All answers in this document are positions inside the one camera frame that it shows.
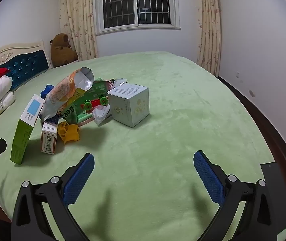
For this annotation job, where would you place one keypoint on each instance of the small red white box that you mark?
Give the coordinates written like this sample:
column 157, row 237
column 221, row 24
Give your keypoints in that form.
column 49, row 137

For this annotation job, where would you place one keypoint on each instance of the orange silver snack bag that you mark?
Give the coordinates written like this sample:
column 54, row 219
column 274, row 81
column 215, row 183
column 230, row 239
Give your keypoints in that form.
column 66, row 92

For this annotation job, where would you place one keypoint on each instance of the white cube box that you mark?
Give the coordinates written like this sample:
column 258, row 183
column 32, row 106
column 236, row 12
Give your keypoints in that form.
column 129, row 103

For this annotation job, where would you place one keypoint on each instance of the right floral curtain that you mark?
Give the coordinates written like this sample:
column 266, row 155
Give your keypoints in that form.
column 210, row 39

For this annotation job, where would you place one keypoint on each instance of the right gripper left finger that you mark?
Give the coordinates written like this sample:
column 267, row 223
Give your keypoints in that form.
column 29, row 221

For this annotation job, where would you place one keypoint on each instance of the red green toy car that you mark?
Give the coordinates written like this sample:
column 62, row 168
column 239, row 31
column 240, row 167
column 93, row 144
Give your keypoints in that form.
column 88, row 105

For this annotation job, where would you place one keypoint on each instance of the barred window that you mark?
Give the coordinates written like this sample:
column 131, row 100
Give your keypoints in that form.
column 127, row 15

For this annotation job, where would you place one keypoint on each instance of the dark wooden bed frame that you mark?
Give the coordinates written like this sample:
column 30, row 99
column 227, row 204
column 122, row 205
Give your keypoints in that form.
column 274, row 140

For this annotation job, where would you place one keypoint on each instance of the floral curtain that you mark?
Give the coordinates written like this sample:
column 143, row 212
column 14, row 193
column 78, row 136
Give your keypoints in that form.
column 210, row 39
column 76, row 19

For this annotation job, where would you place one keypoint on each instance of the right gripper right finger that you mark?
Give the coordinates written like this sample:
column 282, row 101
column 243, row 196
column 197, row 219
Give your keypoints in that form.
column 257, row 221

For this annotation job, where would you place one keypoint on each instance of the crumpled white wrapper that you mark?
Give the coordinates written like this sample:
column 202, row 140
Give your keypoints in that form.
column 101, row 113

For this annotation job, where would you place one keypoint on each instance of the green tall carton box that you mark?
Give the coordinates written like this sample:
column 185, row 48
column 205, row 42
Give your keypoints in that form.
column 25, row 127

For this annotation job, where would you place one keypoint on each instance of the yellow toy vehicle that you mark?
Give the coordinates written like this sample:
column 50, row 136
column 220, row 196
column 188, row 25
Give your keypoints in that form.
column 68, row 132

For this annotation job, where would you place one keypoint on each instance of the green pink package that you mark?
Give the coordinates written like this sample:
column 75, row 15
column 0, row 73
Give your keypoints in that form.
column 73, row 114

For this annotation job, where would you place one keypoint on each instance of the cream blue tufted headboard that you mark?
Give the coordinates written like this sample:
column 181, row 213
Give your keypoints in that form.
column 24, row 61

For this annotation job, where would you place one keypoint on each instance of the green bed sheet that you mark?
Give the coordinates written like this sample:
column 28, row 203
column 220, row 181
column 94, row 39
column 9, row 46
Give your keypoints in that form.
column 144, row 185

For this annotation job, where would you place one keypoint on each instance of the brown teddy bear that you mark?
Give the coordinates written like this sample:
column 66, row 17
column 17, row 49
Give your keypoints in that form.
column 61, row 51

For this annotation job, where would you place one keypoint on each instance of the left floral curtain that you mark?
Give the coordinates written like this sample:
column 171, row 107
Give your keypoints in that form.
column 76, row 19

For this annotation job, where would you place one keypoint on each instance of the blue toy piece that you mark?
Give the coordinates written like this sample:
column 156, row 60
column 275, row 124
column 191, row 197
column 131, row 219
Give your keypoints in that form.
column 45, row 91

